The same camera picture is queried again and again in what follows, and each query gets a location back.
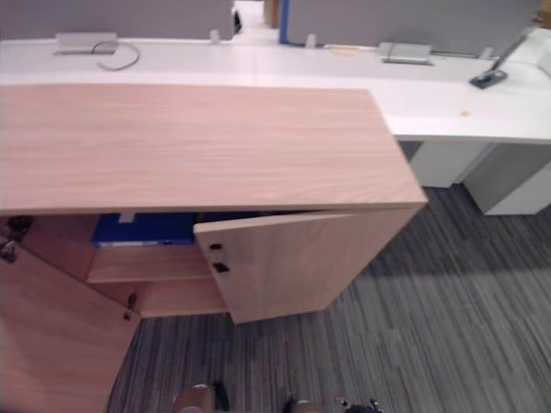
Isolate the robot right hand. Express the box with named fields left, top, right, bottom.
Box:
left=332, top=395, right=385, bottom=413

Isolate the wooden cabinet door with latch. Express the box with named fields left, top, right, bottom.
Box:
left=193, top=208, right=426, bottom=325

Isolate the light blue folder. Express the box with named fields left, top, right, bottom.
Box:
left=91, top=211, right=260, bottom=237

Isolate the wooden cabinet shelf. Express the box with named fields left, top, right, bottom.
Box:
left=87, top=245, right=216, bottom=285

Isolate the dark blue folder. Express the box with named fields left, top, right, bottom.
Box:
left=90, top=231, right=197, bottom=248

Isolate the wooden office cabinet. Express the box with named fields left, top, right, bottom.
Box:
left=0, top=83, right=430, bottom=319

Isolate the white office desk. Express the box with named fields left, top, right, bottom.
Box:
left=0, top=26, right=551, bottom=145

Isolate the silver robot left leg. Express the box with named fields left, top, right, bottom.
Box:
left=171, top=382, right=216, bottom=413

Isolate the white desk leg panel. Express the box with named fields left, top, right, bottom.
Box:
left=406, top=140, right=501, bottom=188

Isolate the grey partition panel blue edge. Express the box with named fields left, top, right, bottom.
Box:
left=278, top=0, right=544, bottom=58

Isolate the tall brown cardboard box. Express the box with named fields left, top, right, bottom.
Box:
left=263, top=0, right=282, bottom=29

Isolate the grey desk partition panel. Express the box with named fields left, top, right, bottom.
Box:
left=0, top=0, right=236, bottom=43

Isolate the white pedestal drawer unit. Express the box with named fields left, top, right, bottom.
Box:
left=461, top=143, right=551, bottom=217

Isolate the silver desk cable box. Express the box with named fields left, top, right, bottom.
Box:
left=53, top=31, right=119, bottom=57
left=377, top=41, right=434, bottom=67

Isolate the grey loose desk cable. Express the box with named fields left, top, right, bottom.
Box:
left=90, top=40, right=141, bottom=72

